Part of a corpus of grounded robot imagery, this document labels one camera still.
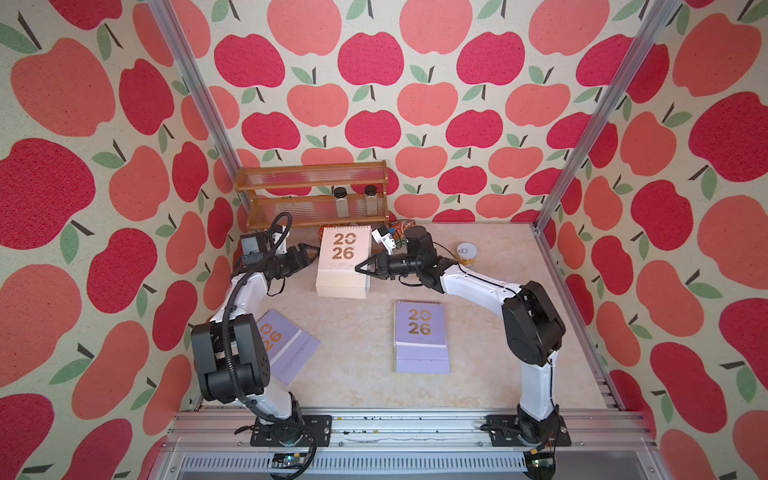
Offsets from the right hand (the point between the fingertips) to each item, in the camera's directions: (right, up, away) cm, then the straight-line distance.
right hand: (356, 274), depth 80 cm
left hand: (-13, +5, +8) cm, 16 cm away
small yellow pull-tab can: (+37, +6, +24) cm, 45 cm away
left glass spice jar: (-7, +25, +16) cm, 31 cm away
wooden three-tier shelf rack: (-18, +28, +32) cm, 46 cm away
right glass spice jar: (+3, +25, +18) cm, 31 cm away
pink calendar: (-4, +7, +4) cm, 9 cm away
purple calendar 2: (-21, -23, +9) cm, 32 cm away
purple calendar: (+18, -20, +6) cm, 28 cm away
